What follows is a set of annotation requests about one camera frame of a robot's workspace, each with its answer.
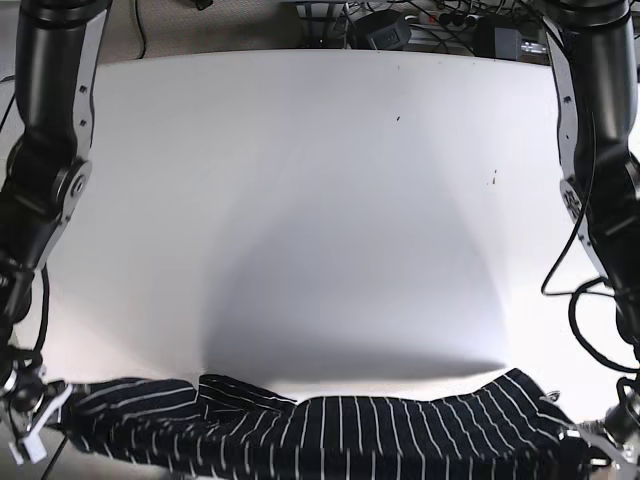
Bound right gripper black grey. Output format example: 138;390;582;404
1;366;73;450

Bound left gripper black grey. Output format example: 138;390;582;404
557;399;639;479

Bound navy white striped T-shirt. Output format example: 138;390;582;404
61;369;589;479

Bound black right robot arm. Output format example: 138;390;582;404
1;1;111;464

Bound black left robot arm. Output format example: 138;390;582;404
536;1;639;479

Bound black box under table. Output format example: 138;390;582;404
347;10;411;51

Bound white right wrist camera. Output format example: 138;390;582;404
9;434;47;466

